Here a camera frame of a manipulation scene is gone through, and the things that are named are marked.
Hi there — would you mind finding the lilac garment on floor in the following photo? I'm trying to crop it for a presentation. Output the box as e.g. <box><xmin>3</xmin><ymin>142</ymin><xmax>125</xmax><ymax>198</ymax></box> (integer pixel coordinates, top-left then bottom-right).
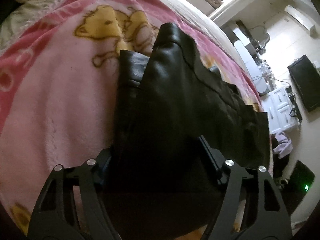
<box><xmin>271</xmin><ymin>132</ymin><xmax>293</xmax><ymax>159</ymax></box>

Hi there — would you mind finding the black leather jacket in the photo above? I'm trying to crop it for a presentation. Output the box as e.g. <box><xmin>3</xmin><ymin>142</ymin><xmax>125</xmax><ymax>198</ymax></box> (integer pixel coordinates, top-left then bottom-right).
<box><xmin>106</xmin><ymin>23</ymin><xmax>270</xmax><ymax>239</ymax></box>

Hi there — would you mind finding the white air conditioner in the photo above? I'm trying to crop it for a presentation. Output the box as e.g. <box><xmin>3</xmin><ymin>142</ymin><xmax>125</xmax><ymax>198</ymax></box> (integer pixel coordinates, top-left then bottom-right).
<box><xmin>284</xmin><ymin>5</ymin><xmax>317</xmax><ymax>37</ymax></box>

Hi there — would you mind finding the black wall television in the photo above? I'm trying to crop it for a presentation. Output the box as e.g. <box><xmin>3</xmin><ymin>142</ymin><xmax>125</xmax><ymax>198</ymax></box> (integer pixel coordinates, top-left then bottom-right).
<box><xmin>288</xmin><ymin>55</ymin><xmax>320</xmax><ymax>112</ymax></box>

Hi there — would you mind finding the white drawer cabinet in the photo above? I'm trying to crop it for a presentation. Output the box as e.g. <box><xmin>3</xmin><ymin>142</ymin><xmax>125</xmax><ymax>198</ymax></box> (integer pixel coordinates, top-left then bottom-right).
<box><xmin>261</xmin><ymin>87</ymin><xmax>299</xmax><ymax>134</ymax></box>

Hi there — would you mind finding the pink cartoon bear blanket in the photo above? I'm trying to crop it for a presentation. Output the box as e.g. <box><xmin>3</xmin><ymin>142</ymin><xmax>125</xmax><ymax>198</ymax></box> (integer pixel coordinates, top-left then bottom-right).
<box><xmin>1</xmin><ymin>0</ymin><xmax>261</xmax><ymax>239</ymax></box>

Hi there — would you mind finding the white dressing table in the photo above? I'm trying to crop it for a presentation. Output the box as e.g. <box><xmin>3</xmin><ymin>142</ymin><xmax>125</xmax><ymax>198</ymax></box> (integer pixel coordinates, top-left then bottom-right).
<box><xmin>222</xmin><ymin>21</ymin><xmax>269</xmax><ymax>96</ymax></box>

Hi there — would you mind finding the black device with green light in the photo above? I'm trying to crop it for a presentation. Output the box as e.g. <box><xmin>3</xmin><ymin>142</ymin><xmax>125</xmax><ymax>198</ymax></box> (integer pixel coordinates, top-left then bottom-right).
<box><xmin>281</xmin><ymin>160</ymin><xmax>315</xmax><ymax>215</ymax></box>

